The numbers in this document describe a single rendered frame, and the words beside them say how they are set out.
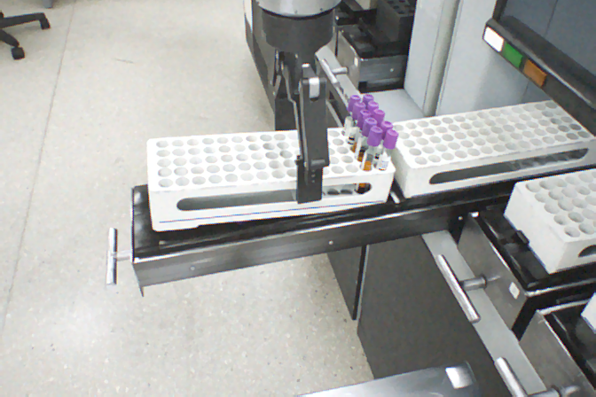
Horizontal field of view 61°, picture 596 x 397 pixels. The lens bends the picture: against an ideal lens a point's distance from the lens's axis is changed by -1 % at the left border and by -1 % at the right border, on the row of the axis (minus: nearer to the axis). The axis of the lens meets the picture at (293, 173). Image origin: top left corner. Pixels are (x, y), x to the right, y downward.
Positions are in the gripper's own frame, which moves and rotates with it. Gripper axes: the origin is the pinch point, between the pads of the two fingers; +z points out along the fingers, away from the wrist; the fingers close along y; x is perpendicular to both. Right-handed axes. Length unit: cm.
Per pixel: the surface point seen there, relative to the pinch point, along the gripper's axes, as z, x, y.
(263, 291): 87, 1, -44
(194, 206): 3.4, -13.5, 2.0
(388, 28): 3.1, 28.4, -39.0
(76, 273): 87, -55, -64
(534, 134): 0.3, 32.8, 2.2
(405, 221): 7.7, 13.0, 6.8
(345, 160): 0.6, 6.1, 1.1
